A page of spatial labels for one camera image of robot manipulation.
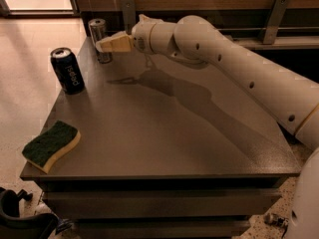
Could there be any green and yellow sponge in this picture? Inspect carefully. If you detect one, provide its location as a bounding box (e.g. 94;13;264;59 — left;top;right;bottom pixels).
22;120;81;173

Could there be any black chair base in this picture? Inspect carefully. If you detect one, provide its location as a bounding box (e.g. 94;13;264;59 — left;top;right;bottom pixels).
0;186;60;239

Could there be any dark blue pepsi can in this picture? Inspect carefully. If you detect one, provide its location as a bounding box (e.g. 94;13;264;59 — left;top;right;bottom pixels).
50;47;85;95

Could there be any grey lower drawer front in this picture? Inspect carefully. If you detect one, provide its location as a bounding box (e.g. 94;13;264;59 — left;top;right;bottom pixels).
77;220;250;239

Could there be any grey upper drawer front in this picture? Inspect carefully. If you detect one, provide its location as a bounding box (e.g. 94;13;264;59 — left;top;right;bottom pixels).
44;189;280;219

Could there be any grey drawer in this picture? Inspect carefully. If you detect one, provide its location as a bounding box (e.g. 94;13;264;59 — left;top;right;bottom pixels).
44;189;280;219
77;220;250;239

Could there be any grey drawer cabinet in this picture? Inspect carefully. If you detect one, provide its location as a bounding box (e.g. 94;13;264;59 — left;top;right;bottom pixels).
21;42;300;226

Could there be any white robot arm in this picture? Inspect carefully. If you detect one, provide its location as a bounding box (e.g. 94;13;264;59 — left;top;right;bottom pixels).
96;15;319;239

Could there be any metal wall bracket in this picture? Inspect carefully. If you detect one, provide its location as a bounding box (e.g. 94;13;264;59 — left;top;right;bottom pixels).
121;0;136;34
259;0;290;45

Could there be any silver redbull can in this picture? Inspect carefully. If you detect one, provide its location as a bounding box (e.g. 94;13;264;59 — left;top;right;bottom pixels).
88;18;113;64

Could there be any left metal wall bracket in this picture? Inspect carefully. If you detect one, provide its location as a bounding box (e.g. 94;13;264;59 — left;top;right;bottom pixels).
121;0;136;34

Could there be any right metal wall bracket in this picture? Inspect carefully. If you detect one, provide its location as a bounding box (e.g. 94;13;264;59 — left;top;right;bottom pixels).
259;0;290;45

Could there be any black white striped object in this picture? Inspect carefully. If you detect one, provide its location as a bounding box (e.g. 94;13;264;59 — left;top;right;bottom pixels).
263;213;288;228

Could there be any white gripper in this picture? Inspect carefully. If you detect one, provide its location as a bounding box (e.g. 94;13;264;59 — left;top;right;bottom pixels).
95;14;162;54

